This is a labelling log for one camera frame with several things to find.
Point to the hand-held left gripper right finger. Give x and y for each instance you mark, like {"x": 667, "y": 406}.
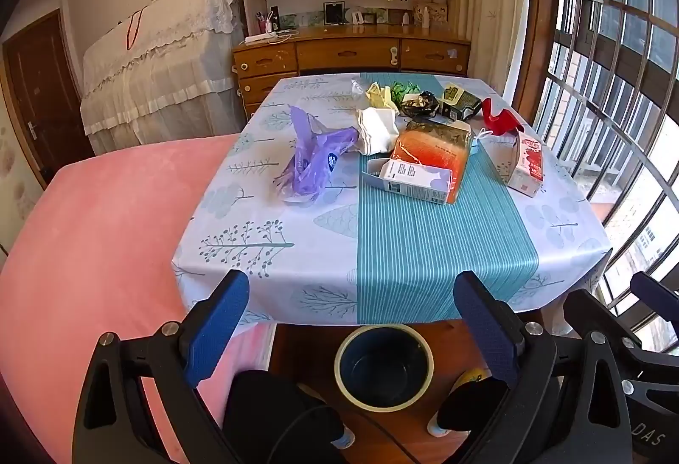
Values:
{"x": 488, "y": 331}

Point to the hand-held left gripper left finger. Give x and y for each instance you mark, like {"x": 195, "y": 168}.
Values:
{"x": 217, "y": 328}

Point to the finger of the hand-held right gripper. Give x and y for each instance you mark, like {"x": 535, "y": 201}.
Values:
{"x": 589, "y": 310}
{"x": 655, "y": 291}

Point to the blue bin with cream rim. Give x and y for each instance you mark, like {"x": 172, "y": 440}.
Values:
{"x": 382, "y": 368}

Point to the red and white carton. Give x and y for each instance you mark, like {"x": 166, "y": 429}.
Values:
{"x": 528, "y": 167}

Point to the white and blue carton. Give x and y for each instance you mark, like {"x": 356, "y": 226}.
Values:
{"x": 414, "y": 177}

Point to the blue face mask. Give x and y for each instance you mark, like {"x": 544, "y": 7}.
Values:
{"x": 473, "y": 148}

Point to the orange snack packet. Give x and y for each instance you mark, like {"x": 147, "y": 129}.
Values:
{"x": 429, "y": 151}

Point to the purple plastic bag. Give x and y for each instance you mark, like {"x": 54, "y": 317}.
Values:
{"x": 313, "y": 156}

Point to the red bag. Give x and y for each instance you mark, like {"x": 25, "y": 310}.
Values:
{"x": 498, "y": 119}

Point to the dark green box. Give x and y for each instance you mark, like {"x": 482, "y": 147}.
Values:
{"x": 461, "y": 106}

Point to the white paper bag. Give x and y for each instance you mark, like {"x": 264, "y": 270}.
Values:
{"x": 376, "y": 129}

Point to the dark foil wrapper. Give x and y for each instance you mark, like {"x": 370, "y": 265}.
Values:
{"x": 419, "y": 104}

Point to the green wrapper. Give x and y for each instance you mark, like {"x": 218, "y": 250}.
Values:
{"x": 406, "y": 88}

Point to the yellow paper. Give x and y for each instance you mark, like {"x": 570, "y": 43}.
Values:
{"x": 382, "y": 95}

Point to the clear plastic wrapper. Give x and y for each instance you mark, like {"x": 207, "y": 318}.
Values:
{"x": 359, "y": 87}

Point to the person's right leg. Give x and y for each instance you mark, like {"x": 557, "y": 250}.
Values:
{"x": 472, "y": 405}

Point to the person's leg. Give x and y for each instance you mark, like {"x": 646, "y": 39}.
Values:
{"x": 472, "y": 405}
{"x": 265, "y": 416}

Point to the person's left leg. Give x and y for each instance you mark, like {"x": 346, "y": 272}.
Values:
{"x": 265, "y": 416}

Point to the tree print striped tablecloth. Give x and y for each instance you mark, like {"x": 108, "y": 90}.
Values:
{"x": 424, "y": 241}

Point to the person's right shoe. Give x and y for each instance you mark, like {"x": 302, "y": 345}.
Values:
{"x": 436, "y": 429}

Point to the person's shoe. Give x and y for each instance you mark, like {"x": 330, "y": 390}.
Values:
{"x": 436, "y": 429}
{"x": 346, "y": 440}

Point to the person's left shoe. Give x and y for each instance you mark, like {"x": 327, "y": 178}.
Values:
{"x": 346, "y": 440}

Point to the window with metal grille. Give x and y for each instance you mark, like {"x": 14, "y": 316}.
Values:
{"x": 610, "y": 45}

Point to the lace-covered piano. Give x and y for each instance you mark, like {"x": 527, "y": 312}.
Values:
{"x": 159, "y": 71}

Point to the brown wooden door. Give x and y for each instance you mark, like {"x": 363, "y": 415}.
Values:
{"x": 42, "y": 98}

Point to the white power strip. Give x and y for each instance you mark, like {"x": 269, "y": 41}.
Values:
{"x": 260, "y": 38}

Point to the wooden desk with drawers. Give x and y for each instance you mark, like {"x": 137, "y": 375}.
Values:
{"x": 345, "y": 53}

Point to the pen holder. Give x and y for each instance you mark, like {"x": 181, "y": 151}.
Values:
{"x": 260, "y": 24}

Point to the black rectangular device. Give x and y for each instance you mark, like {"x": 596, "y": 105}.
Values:
{"x": 274, "y": 18}

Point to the patterned storage box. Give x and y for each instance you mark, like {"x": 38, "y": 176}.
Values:
{"x": 430, "y": 12}

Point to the black photo frame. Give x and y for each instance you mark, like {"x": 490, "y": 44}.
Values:
{"x": 334, "y": 13}

